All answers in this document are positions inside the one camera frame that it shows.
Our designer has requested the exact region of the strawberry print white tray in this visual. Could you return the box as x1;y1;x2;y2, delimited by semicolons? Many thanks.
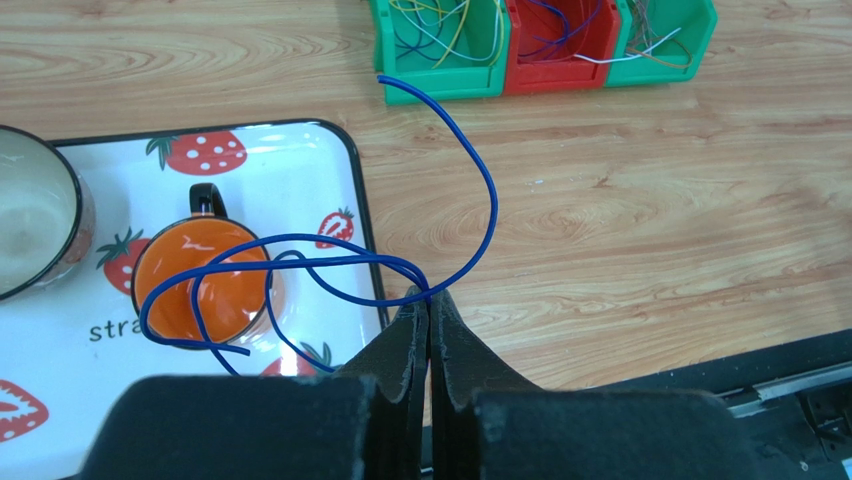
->
1;120;373;479

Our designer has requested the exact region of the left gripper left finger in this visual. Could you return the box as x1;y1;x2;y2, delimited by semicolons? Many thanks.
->
80;289;429;479

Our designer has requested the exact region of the red plastic bin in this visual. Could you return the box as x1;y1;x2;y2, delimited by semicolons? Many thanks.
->
503;0;622;95

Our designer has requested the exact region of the beige ceramic bowl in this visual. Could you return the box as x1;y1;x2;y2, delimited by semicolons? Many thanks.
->
1;125;96;301

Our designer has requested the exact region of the orange mug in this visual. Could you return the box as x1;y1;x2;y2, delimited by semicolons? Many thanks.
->
131;183;286;346

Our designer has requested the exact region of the green plastic bin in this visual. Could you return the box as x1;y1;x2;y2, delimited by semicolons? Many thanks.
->
369;0;511;101
605;0;718;88

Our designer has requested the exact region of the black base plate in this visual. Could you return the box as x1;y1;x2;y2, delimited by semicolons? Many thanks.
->
419;328;852;480

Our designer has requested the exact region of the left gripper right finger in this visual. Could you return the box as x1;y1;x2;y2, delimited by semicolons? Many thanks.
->
429;292;760;479

